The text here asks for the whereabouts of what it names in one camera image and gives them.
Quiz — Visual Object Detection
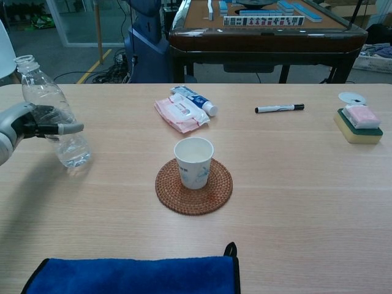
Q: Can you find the pink wet wipes pack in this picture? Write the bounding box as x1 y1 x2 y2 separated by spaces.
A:
154 94 211 135

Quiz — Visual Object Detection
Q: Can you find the transparent plastic water bottle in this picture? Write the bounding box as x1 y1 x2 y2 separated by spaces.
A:
13 54 92 168

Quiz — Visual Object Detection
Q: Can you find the white round flat disc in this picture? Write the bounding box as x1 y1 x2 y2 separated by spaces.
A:
337 91 368 107

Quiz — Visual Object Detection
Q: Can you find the white paper cup blue print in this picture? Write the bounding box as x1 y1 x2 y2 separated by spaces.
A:
173 137 214 190

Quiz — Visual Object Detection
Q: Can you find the white plastic chair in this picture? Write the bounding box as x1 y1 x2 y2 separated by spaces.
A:
0 18 24 85

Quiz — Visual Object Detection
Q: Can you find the pink soap in wrapper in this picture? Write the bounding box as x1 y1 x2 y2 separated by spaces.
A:
342 105 382 130

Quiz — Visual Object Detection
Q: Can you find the blue machine base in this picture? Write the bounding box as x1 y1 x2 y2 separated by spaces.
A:
124 0 172 84

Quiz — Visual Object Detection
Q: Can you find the short blue mahjong tile row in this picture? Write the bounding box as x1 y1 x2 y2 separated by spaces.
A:
239 9 284 17

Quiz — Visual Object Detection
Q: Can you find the blue white toothpaste tube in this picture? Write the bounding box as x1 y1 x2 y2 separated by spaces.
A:
170 85 219 117

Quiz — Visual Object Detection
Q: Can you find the blue microfiber towel black trim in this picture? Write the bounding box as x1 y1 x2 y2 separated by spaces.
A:
20 241 241 294

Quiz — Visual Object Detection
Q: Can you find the black floor cable bundle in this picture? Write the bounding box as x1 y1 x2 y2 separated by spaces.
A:
53 47 135 85

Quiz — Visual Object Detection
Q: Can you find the wooden pole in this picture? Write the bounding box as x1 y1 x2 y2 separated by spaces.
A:
94 0 104 65

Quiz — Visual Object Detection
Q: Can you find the dark wooden mahjong table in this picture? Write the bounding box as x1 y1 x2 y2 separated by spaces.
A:
168 0 369 84

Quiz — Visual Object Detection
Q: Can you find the black white marker pen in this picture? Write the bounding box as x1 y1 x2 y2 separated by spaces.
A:
254 103 305 115

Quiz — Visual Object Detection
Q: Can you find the face-up white mahjong tile row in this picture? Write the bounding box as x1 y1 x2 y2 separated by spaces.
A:
223 15 306 27

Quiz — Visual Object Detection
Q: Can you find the long blue mahjong tile row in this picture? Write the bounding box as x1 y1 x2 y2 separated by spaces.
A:
292 2 323 23

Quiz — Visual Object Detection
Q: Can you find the round woven rattan coaster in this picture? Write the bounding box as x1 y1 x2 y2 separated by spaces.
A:
154 157 234 216

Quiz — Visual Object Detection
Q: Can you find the yellow green scouring sponge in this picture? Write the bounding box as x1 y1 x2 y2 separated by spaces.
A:
333 107 384 145

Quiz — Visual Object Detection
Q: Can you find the white plastic basket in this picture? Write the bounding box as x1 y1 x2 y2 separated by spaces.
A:
352 44 392 74

